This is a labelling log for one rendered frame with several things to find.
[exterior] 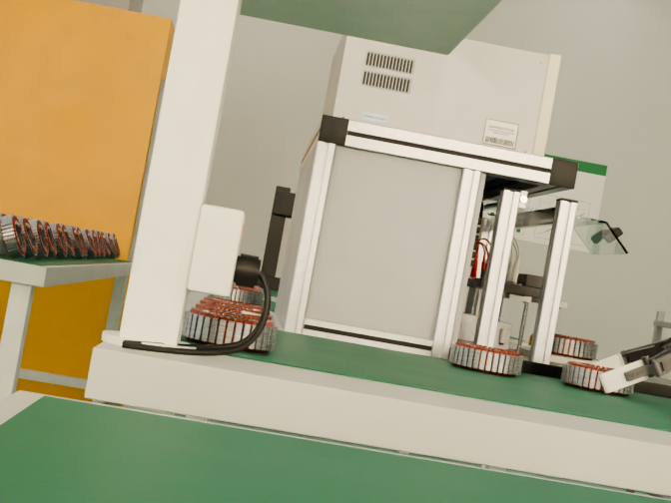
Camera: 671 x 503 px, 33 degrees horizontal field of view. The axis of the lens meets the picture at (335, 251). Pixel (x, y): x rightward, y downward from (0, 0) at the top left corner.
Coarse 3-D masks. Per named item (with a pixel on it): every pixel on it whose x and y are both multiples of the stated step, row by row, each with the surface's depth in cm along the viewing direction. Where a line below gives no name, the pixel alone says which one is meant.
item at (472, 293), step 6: (468, 282) 230; (474, 288) 231; (480, 288) 236; (468, 294) 236; (474, 294) 231; (504, 294) 236; (510, 294) 231; (516, 294) 231; (468, 300) 236; (474, 300) 231; (522, 300) 232; (528, 300) 232; (468, 306) 234; (474, 306) 231; (468, 312) 233
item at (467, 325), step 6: (462, 312) 237; (462, 318) 230; (468, 318) 230; (474, 318) 230; (462, 324) 230; (468, 324) 230; (474, 324) 230; (462, 330) 230; (468, 330) 230; (474, 330) 230; (462, 336) 230; (468, 336) 230
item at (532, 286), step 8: (480, 280) 207; (520, 280) 211; (528, 280) 207; (536, 280) 207; (504, 288) 206; (512, 288) 206; (520, 288) 207; (528, 288) 207; (536, 288) 207; (536, 296) 207; (560, 304) 208
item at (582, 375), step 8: (568, 368) 174; (576, 368) 172; (584, 368) 171; (592, 368) 172; (600, 368) 171; (608, 368) 179; (568, 376) 174; (576, 376) 172; (584, 376) 172; (592, 376) 171; (568, 384) 174; (576, 384) 172; (584, 384) 171; (592, 384) 171; (600, 384) 170; (632, 384) 173; (616, 392) 171; (624, 392) 171; (632, 392) 174
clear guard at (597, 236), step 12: (576, 216) 232; (576, 228) 254; (588, 228) 246; (600, 228) 238; (588, 240) 252; (600, 240) 243; (612, 240) 236; (600, 252) 249; (612, 252) 241; (624, 252) 234
